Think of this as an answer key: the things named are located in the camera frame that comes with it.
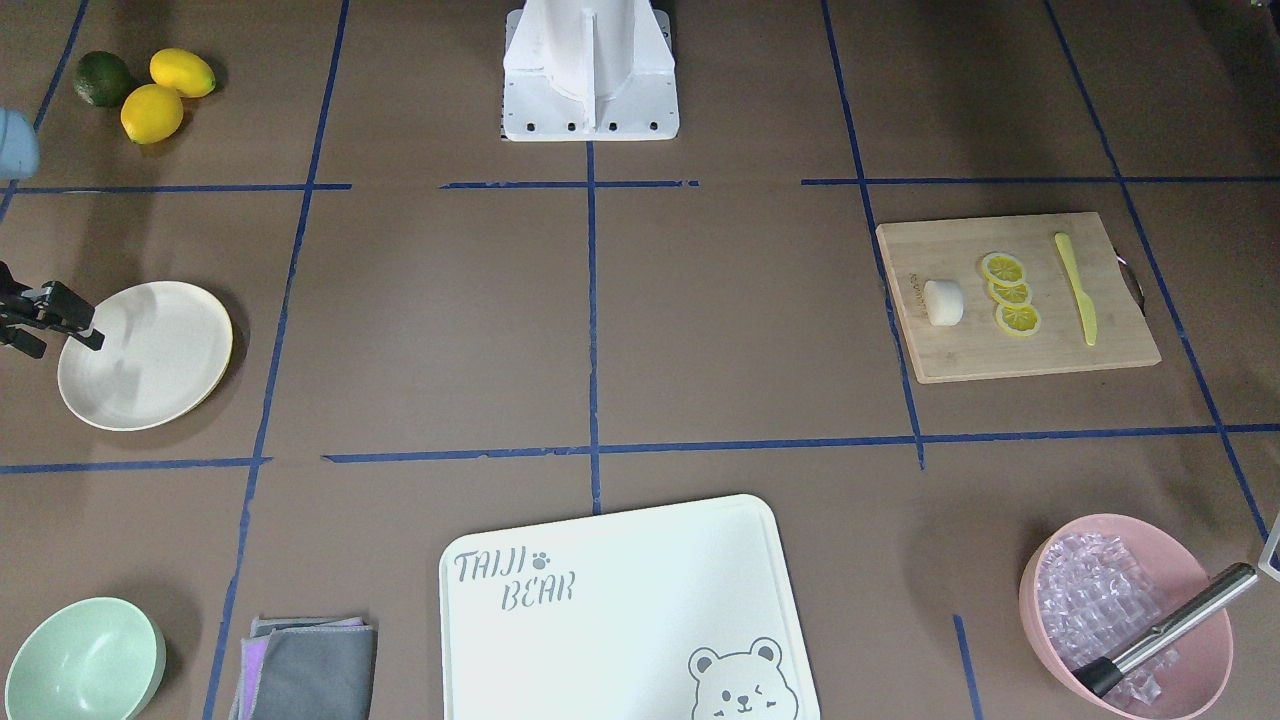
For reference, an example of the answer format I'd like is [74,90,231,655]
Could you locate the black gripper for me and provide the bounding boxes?
[0,263,105,359]

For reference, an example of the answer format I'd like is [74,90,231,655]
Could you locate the beige round plate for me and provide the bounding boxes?
[58,281,234,432]

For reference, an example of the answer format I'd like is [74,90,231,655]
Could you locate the white bear tray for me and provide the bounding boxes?
[439,495,820,719]

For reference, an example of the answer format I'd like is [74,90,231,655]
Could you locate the white steamed bun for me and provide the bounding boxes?
[922,279,966,327]

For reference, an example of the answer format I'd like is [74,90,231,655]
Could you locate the lemon slice near bun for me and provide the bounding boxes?
[979,252,1027,287]

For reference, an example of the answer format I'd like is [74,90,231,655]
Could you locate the yellow lemon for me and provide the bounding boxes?
[148,47,218,99]
[120,85,186,145]

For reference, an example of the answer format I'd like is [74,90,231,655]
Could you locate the green lime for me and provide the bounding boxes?
[73,51,137,108]

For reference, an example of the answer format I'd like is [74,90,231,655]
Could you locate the mint green bowl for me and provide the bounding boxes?
[4,597,166,719]

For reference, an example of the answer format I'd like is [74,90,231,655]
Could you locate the folded grey cloth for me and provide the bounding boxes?
[228,616,378,719]

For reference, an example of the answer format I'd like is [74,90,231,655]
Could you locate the bamboo cutting board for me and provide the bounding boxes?
[876,211,1161,384]

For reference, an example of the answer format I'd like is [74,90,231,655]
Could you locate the middle lemon slice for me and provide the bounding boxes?
[986,281,1034,309]

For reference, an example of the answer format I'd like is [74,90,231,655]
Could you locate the far lemon slice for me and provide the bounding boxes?
[993,304,1042,337]

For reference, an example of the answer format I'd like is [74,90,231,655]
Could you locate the yellow plastic knife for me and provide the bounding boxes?
[1053,232,1098,347]

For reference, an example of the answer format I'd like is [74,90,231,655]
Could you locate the ice cubes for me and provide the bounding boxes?
[1036,530,1172,670]

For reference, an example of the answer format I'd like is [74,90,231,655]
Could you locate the pink bowl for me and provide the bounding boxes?
[1019,512,1235,719]

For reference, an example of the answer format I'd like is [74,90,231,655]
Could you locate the steel muddler tool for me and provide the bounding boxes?
[1071,562,1260,698]

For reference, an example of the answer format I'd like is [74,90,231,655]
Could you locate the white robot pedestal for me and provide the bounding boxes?
[500,1,680,142]

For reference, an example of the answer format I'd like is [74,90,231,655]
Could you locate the cutting board metal handle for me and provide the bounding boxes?
[1116,252,1147,316]

